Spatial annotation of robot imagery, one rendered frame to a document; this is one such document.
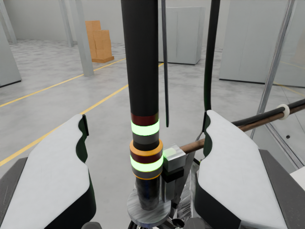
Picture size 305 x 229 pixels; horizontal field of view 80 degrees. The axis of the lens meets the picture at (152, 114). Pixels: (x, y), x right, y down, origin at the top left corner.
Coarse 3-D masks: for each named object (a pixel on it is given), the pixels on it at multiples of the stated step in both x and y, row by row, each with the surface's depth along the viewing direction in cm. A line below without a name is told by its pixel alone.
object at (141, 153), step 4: (132, 140) 24; (160, 140) 24; (132, 144) 23; (160, 144) 23; (132, 148) 23; (156, 148) 23; (160, 148) 23; (136, 152) 22; (140, 152) 22; (144, 152) 22; (148, 152) 22; (152, 152) 22; (156, 152) 22; (136, 176) 24; (156, 176) 24
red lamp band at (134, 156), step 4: (132, 152) 23; (160, 152) 23; (132, 156) 23; (136, 156) 22; (140, 156) 22; (144, 156) 22; (148, 156) 22; (152, 156) 22; (156, 156) 23; (160, 156) 23; (136, 160) 23; (140, 160) 22; (144, 160) 22; (148, 160) 22; (152, 160) 22; (156, 160) 23
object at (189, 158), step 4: (196, 140) 54; (192, 152) 60; (188, 156) 55; (192, 156) 64; (188, 160) 59; (192, 160) 68; (188, 164) 61; (184, 168) 57; (188, 168) 63; (184, 172) 59; (188, 172) 65; (184, 176) 61; (176, 180) 53; (180, 180) 57; (184, 180) 62; (176, 184) 55; (180, 184) 58; (184, 184) 62; (176, 188) 56; (180, 188) 59; (180, 192) 60; (180, 196) 60
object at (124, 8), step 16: (128, 0) 15; (144, 0) 15; (128, 16) 16; (144, 16) 16; (128, 32) 16; (144, 32) 16; (128, 48) 17; (144, 48) 17; (128, 64) 18; (144, 64) 17; (128, 80) 19; (144, 80) 18; (144, 96) 19; (144, 112) 20; (144, 144) 22
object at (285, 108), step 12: (216, 0) 19; (216, 12) 20; (216, 24) 20; (204, 72) 24; (204, 84) 24; (204, 96) 25; (204, 108) 26; (276, 108) 37; (288, 108) 36; (240, 120) 31; (252, 120) 32
